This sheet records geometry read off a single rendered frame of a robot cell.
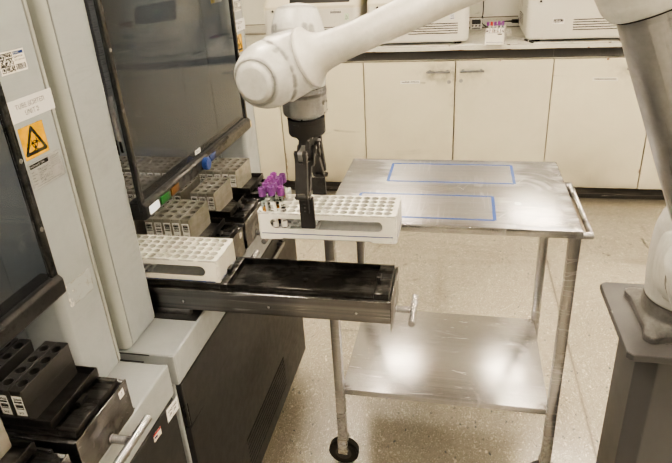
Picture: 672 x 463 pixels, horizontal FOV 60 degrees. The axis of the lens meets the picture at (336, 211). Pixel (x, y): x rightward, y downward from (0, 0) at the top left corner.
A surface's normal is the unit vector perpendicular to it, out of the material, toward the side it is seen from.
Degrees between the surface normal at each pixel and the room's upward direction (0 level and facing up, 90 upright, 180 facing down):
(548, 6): 90
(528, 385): 0
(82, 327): 90
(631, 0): 121
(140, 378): 0
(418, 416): 0
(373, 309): 90
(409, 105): 90
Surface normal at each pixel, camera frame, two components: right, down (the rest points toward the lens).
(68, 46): 0.98, 0.04
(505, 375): -0.06, -0.91
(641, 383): -0.83, 0.27
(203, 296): -0.20, 0.42
